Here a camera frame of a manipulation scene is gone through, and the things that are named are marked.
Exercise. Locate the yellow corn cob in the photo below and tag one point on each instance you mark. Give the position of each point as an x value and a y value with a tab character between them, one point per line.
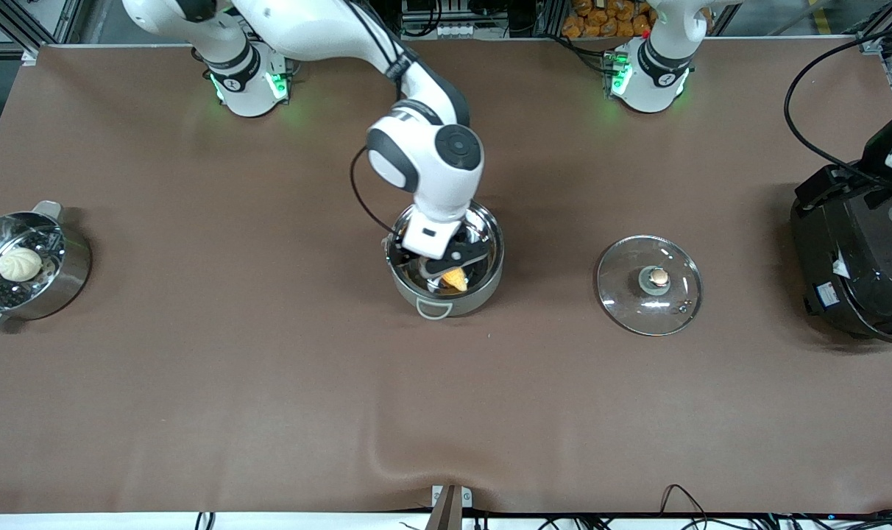
455	279

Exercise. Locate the glass pot lid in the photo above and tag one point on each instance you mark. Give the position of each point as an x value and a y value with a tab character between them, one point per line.
649	285

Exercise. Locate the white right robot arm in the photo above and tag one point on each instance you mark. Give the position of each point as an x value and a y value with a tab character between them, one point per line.
424	162

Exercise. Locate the grey cooking pot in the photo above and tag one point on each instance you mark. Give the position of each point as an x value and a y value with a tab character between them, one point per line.
461	298

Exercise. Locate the stainless steel steamer pot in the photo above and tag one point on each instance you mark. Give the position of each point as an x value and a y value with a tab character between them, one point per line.
63	283

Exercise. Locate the black rice cooker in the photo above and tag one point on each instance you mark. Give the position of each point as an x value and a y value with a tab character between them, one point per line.
854	272

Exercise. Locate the brown table mat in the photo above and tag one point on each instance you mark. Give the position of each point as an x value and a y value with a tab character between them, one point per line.
446	412

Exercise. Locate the white power strip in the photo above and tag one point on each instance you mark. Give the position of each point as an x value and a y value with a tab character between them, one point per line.
453	31

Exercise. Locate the bag of orange items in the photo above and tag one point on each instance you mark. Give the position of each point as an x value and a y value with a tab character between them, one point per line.
608	18

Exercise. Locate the white steamed bun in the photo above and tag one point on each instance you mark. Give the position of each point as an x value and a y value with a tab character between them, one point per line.
20	263

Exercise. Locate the aluminium frame profile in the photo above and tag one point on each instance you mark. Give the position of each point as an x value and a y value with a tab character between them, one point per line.
884	26
19	26

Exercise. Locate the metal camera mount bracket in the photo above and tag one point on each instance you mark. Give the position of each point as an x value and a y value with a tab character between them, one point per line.
450	504

